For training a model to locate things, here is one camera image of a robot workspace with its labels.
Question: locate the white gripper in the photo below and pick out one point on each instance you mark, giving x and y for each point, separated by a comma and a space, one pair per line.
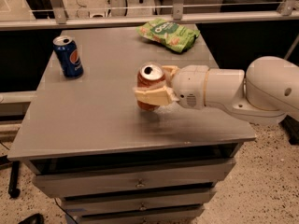
189, 85

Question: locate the red coke can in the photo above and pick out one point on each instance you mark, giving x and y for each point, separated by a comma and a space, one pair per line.
149, 74

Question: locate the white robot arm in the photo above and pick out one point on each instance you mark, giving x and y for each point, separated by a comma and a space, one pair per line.
266, 93

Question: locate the green rice chip bag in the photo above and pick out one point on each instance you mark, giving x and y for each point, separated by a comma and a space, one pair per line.
170, 34

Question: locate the blue pepsi can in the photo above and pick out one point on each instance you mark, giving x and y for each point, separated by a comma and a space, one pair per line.
66, 51

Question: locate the grey drawer cabinet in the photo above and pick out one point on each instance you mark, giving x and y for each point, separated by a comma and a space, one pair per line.
93, 123

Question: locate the top grey drawer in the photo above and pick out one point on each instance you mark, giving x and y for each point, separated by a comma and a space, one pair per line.
134, 178

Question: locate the grey drawer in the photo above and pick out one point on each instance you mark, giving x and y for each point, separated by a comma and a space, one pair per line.
134, 178
138, 202
145, 217

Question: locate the bottom grey drawer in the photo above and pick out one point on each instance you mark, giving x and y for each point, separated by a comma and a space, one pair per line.
145, 217

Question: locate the middle grey drawer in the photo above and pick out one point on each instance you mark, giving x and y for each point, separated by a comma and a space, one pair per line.
138, 202

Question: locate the black stand leg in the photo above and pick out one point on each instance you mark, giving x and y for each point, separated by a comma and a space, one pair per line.
13, 190

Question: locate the metal railing frame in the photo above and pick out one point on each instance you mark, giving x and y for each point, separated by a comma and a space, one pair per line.
74, 14

